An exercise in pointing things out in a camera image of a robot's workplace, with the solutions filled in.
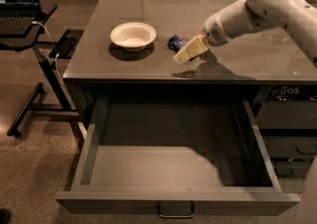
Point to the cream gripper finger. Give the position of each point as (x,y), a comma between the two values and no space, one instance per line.
(196,46)
(185,55)

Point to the blue rxbar blueberry bar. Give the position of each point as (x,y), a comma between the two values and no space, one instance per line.
(175,43)

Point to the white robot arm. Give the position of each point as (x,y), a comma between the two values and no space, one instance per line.
(296,17)

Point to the open grey top drawer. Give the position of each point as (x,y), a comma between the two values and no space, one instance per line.
(167,146)

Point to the white bowl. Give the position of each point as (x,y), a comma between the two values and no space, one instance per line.
(133,37)

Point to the dark lower cabinet drawers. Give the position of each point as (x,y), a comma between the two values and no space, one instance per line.
(287,118)

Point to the black phone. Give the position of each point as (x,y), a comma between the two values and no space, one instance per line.
(65,45)

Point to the black laptop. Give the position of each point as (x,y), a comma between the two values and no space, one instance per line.
(16,17)

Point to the black shoe tip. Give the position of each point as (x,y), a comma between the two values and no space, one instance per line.
(4,216)

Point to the metal drawer handle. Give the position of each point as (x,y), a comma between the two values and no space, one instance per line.
(177,211)

